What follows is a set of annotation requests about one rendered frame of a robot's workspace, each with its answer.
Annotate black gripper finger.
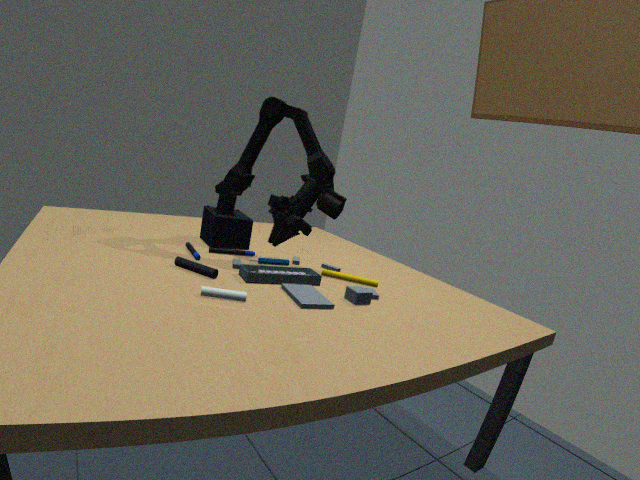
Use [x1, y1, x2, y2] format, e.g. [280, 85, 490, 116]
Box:
[268, 215, 281, 244]
[272, 220, 300, 247]

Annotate white cylinder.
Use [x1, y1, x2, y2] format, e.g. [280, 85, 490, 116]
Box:
[201, 285, 247, 302]

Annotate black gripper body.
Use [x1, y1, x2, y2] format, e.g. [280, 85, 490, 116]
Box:
[269, 193, 313, 236]

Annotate yellow cylinder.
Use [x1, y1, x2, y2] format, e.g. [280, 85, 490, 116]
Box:
[321, 269, 379, 287]

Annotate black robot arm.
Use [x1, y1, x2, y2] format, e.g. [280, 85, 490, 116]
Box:
[214, 97, 347, 220]

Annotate blue stylus with grey tip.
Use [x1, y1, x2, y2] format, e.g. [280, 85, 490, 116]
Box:
[249, 258, 289, 266]

